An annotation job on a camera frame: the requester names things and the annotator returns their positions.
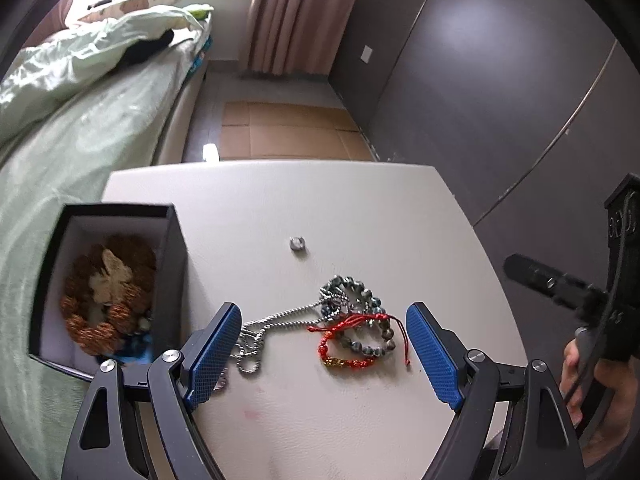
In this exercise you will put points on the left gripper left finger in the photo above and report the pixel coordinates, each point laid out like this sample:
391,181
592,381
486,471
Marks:
108,440

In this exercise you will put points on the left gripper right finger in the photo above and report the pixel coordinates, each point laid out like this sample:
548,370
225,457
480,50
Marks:
538,439

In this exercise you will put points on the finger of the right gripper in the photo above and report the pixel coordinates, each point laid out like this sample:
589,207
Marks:
565,290

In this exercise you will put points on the gold butterfly brooch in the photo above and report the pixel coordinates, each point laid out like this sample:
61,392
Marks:
108,285

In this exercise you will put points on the blue beaded jewelry in box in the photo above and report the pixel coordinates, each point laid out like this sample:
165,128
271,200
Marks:
132,342

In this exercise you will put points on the black jewelry box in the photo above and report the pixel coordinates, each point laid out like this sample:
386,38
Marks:
68,331

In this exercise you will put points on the flattened cardboard on floor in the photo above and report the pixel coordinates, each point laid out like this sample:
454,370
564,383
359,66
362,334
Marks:
258,130

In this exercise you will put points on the bed with green sheet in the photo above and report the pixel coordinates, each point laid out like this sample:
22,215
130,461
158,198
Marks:
66,158

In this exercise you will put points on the black item on bed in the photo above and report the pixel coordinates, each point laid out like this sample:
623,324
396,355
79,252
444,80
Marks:
144,49

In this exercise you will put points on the light green duvet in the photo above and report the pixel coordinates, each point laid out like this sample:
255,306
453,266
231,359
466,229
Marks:
42,78

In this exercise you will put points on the pink curtain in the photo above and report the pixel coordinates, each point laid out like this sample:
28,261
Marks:
285,37

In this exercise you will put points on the white wall socket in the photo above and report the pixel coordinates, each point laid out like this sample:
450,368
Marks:
366,54

